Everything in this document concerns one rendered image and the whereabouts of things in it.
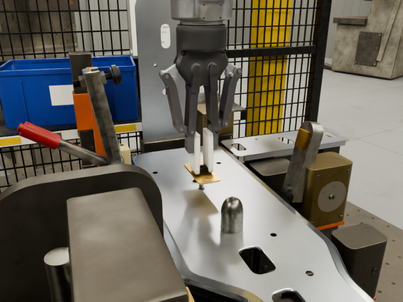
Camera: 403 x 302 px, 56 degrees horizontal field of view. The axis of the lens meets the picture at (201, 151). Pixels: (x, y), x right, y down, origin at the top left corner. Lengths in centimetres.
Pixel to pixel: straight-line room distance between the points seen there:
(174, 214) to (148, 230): 37
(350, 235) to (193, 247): 23
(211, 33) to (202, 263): 31
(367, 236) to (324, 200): 12
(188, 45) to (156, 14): 29
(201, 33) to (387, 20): 662
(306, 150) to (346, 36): 682
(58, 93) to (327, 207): 62
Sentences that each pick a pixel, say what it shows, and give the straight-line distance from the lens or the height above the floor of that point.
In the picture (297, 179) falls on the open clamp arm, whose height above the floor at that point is 102.
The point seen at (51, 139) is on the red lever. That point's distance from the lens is 57.
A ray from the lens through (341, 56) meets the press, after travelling 748.
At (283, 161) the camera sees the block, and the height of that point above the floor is 98.
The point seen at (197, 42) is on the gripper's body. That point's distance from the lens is 55.
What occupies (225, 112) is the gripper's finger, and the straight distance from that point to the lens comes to 61.
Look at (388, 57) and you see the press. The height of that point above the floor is 38.
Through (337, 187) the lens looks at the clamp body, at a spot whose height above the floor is 100.
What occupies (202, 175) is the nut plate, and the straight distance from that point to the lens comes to 63.
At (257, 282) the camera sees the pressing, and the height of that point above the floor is 100.
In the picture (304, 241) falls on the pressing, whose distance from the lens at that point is 55.
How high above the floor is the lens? 131
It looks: 22 degrees down
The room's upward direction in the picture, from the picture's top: straight up
